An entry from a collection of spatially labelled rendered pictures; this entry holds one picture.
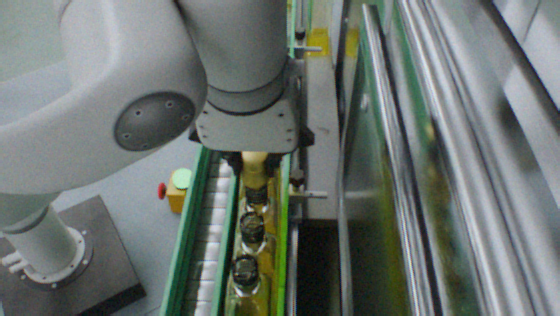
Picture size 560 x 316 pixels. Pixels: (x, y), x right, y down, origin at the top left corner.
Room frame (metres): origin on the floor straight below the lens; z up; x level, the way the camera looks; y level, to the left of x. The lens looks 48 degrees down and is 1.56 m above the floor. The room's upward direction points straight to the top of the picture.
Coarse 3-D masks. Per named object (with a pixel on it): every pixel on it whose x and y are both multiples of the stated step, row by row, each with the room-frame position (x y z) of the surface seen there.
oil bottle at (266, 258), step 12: (240, 240) 0.28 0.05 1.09; (276, 240) 0.30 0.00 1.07; (240, 252) 0.27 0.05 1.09; (264, 252) 0.27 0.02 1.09; (276, 252) 0.28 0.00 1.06; (264, 264) 0.26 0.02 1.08; (276, 264) 0.28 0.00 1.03; (276, 276) 0.28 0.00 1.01; (276, 288) 0.27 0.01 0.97; (276, 300) 0.27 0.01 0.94; (276, 312) 0.27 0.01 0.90
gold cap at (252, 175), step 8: (240, 152) 0.34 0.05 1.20; (248, 152) 0.34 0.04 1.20; (256, 152) 0.34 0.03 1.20; (264, 152) 0.34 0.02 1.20; (240, 160) 0.33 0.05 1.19; (248, 160) 0.33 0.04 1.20; (256, 160) 0.33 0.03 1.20; (264, 160) 0.33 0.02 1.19; (240, 168) 0.33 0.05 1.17; (248, 168) 0.32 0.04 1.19; (256, 168) 0.32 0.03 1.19; (264, 168) 0.33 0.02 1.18; (240, 176) 0.33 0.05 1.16; (248, 176) 0.32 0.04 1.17; (256, 176) 0.32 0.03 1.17; (264, 176) 0.33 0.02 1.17; (248, 184) 0.32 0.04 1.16; (256, 184) 0.32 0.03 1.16; (264, 184) 0.32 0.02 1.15
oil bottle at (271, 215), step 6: (270, 198) 0.35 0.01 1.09; (240, 204) 0.35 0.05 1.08; (270, 204) 0.34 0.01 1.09; (276, 204) 0.35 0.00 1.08; (240, 210) 0.33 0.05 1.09; (246, 210) 0.33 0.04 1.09; (270, 210) 0.33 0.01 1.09; (276, 210) 0.34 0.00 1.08; (264, 216) 0.32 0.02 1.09; (270, 216) 0.32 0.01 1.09; (276, 216) 0.33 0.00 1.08; (264, 222) 0.31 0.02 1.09; (270, 222) 0.32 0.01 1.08; (276, 222) 0.32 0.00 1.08; (270, 228) 0.31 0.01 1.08; (276, 228) 0.31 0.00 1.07; (276, 234) 0.31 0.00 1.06
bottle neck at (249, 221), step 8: (240, 216) 0.29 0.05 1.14; (248, 216) 0.29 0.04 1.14; (256, 216) 0.29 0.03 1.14; (240, 224) 0.28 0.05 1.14; (248, 224) 0.29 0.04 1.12; (256, 224) 0.29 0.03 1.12; (264, 224) 0.28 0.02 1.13; (248, 232) 0.27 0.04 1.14; (256, 232) 0.27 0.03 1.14; (264, 232) 0.28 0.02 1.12; (248, 240) 0.27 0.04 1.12; (256, 240) 0.27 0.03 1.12; (264, 240) 0.28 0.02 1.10; (248, 248) 0.27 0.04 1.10; (256, 248) 0.27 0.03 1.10
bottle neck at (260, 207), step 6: (264, 186) 0.33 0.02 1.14; (246, 192) 0.33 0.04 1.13; (252, 192) 0.32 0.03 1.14; (258, 192) 0.32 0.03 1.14; (264, 192) 0.33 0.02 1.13; (246, 198) 0.33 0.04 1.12; (252, 198) 0.32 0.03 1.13; (258, 198) 0.32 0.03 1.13; (264, 198) 0.33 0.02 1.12; (246, 204) 0.33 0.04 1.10; (252, 204) 0.32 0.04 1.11; (258, 204) 0.32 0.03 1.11; (264, 204) 0.33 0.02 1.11; (258, 210) 0.32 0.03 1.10; (264, 210) 0.33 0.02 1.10
